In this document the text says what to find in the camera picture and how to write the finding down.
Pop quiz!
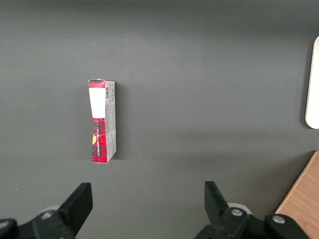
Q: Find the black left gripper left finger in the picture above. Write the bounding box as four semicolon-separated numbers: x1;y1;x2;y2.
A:
0;182;94;239

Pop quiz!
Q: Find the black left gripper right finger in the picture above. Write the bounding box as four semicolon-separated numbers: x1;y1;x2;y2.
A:
193;181;310;239

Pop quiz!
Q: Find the cream plastic tray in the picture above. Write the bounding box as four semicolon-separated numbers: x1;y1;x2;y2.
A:
305;35;319;129

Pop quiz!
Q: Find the wooden two-drawer cabinet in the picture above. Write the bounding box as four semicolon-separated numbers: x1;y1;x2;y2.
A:
275;150;319;239

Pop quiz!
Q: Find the red plaid cardboard box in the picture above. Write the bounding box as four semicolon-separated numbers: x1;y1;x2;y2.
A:
88;79;118;165

